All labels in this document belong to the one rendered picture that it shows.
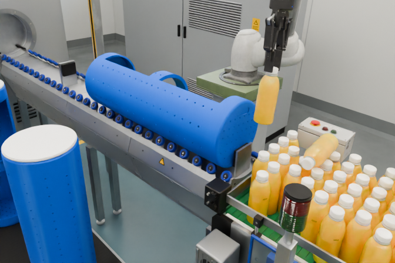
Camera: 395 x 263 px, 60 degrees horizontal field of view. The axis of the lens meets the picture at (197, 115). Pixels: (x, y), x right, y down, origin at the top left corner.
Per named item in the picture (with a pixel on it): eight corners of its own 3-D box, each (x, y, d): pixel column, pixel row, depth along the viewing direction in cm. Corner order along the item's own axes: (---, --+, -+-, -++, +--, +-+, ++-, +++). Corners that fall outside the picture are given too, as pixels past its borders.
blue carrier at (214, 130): (128, 98, 200) (130, 50, 189) (253, 156, 148) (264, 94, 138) (84, 107, 179) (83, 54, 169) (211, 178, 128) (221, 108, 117)
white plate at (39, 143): (85, 147, 132) (85, 149, 132) (67, 118, 153) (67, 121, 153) (5, 168, 118) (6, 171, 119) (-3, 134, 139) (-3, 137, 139)
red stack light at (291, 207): (289, 194, 83) (291, 181, 82) (313, 206, 80) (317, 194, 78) (275, 207, 79) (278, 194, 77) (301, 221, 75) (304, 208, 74)
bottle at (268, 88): (276, 122, 121) (285, 73, 114) (265, 127, 116) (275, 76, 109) (260, 116, 125) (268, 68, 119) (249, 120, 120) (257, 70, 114)
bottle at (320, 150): (323, 129, 123) (301, 149, 111) (341, 138, 120) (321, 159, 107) (317, 144, 127) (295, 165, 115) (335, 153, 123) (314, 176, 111)
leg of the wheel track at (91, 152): (101, 218, 241) (91, 142, 213) (106, 222, 238) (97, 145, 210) (94, 222, 237) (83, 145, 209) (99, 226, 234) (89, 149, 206)
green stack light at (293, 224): (286, 210, 86) (289, 195, 83) (310, 223, 82) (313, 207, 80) (273, 223, 81) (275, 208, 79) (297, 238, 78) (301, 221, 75)
